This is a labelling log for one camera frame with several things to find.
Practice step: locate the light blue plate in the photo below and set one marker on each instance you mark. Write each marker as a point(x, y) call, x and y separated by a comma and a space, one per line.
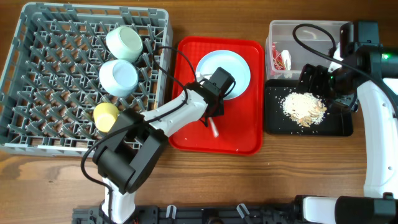
point(230, 61)

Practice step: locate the white plastic fork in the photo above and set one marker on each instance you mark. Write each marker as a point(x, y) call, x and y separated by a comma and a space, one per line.
point(213, 127)

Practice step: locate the grey dishwasher rack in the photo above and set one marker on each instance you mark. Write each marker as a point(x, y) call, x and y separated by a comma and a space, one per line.
point(50, 83)

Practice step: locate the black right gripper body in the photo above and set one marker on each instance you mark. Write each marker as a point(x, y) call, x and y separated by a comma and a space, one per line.
point(322, 83)

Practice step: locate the red snack wrapper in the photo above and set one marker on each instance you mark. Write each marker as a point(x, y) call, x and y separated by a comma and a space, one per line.
point(277, 59)

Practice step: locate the rice and food scraps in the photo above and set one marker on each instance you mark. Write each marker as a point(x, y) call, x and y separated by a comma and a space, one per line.
point(304, 109)

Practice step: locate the red plastic tray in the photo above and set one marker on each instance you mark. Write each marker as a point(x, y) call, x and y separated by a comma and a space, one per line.
point(240, 128)

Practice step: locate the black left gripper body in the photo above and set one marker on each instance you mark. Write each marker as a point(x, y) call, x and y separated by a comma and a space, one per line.
point(219, 109)

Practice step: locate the clear plastic bin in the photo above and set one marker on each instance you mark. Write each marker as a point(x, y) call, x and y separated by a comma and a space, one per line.
point(280, 38)

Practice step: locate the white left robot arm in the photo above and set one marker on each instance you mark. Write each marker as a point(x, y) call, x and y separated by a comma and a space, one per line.
point(127, 155)

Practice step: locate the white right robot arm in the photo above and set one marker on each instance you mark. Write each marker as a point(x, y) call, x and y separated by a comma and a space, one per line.
point(369, 71)

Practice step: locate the yellow plastic cup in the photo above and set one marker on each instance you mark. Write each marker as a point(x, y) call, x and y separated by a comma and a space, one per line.
point(105, 115)

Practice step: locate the black tray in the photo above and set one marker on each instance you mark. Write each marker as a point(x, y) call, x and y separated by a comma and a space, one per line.
point(277, 121)

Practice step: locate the green bowl with food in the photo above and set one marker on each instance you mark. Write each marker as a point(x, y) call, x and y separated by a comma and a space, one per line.
point(118, 77)

